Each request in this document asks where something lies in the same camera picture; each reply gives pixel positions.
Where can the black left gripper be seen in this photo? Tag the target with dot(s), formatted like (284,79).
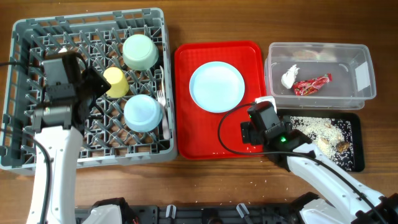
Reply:
(102,84)

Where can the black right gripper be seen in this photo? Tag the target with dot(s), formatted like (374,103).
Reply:
(249,134)

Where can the yellow plastic cup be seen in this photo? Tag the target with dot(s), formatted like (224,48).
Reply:
(119,85)

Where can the green bowl with leftovers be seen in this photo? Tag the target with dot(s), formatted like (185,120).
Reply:
(140,52)

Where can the light blue plate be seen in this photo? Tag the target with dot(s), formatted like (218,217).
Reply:
(217,87)

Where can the white tissue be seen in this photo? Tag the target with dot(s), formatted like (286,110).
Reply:
(289,77)

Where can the red snack wrapper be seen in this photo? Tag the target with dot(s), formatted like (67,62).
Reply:
(308,87)

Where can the white plastic spoon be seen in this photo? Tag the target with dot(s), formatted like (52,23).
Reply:
(162,78)

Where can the white plastic fork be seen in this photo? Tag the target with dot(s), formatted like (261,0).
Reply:
(165,125)

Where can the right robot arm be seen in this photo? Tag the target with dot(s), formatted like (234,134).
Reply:
(343,198)

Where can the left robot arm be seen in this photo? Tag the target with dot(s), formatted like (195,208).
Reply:
(53,198)

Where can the grey dishwasher rack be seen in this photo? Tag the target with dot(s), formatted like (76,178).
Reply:
(99,38)

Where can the red plastic tray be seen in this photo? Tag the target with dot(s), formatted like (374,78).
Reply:
(205,135)

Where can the spilled rice and leftovers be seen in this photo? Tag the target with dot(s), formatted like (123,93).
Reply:
(331,135)

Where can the clear plastic bin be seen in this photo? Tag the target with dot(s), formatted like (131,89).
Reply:
(350,65)

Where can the black tray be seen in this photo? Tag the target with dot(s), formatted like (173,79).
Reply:
(358,150)

